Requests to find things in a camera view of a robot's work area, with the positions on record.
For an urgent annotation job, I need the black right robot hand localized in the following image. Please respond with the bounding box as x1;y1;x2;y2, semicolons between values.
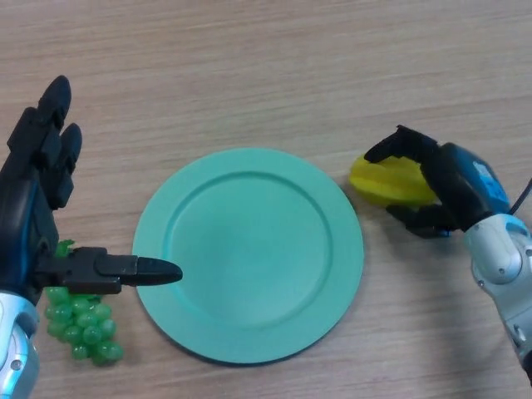
363;124;512;240

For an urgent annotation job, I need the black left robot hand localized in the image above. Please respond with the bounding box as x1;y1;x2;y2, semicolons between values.
0;74;185;307

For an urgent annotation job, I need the yellow starfruit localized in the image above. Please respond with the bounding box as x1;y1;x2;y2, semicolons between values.
347;153;441;208

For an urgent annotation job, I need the green round plate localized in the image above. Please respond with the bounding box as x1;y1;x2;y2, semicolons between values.
132;147;365;366

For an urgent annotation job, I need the green grape bunch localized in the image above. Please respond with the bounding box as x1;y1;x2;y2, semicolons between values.
43;239;125;367

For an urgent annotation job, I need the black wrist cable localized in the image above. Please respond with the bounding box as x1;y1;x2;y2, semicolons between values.
509;177;532;215

